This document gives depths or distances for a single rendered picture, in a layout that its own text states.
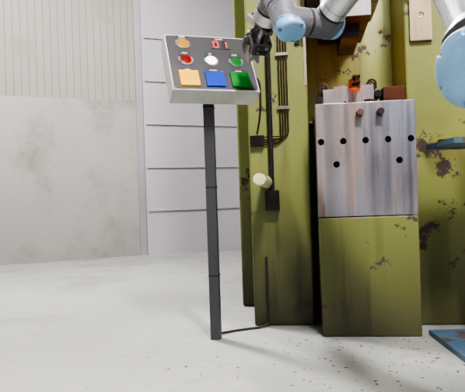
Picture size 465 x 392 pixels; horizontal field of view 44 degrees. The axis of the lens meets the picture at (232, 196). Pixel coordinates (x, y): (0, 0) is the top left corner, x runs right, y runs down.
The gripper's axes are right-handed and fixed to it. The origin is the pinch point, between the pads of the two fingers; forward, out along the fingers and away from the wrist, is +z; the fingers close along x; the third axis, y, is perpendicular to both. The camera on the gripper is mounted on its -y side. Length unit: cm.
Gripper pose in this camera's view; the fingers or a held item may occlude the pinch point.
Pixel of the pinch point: (248, 57)
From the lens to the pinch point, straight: 216.2
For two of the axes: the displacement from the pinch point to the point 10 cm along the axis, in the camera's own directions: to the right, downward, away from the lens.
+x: 9.5, -0.3, 3.1
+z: -2.5, 5.1, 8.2
